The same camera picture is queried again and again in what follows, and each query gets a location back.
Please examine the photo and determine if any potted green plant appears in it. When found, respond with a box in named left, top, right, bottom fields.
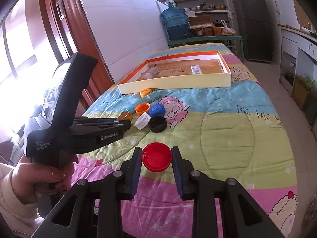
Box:
left=292, top=74, right=316, bottom=125

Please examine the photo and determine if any white plastic bag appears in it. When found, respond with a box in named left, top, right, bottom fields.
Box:
left=221, top=19, right=236, bottom=36

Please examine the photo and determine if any white rectangular carton box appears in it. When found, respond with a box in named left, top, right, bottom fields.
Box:
left=191, top=65, right=202, bottom=75

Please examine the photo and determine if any green metal shelf rack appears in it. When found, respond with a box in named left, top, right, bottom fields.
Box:
left=166, top=0, right=244, bottom=60

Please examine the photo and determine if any black bottle cap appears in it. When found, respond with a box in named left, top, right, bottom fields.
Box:
left=148, top=115, right=167, bottom=133

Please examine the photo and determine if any white kitchen counter cabinet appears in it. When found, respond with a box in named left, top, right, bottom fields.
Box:
left=278, top=24, right=316, bottom=93

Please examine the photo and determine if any dark green refrigerator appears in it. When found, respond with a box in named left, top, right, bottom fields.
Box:
left=233, top=0, right=272, bottom=62

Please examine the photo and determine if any person's left hand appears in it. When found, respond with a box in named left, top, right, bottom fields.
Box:
left=11, top=154, right=78, bottom=204

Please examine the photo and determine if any shallow cardboard box tray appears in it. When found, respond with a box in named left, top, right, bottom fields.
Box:
left=118, top=51, right=231, bottom=94

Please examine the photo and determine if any light orange bottle cap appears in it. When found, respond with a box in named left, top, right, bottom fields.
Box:
left=140, top=88, right=152, bottom=98

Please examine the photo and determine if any blue bottle cap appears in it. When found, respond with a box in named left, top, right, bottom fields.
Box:
left=148, top=103, right=165, bottom=118

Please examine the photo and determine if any red wooden door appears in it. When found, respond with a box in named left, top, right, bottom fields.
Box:
left=25, top=0, right=113, bottom=116

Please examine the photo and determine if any red bottle cap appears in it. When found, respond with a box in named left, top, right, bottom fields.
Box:
left=141, top=142, right=172, bottom=173

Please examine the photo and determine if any colourful cartoon blanket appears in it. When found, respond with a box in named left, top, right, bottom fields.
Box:
left=72, top=44, right=298, bottom=237

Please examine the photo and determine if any clear patterned plastic bottle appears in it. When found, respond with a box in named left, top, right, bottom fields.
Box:
left=143, top=67, right=159, bottom=80

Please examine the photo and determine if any white bottle cap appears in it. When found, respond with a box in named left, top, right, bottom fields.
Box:
left=134, top=112, right=151, bottom=130

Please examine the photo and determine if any blue water jug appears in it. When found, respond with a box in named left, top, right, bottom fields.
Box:
left=161, top=7, right=192, bottom=41

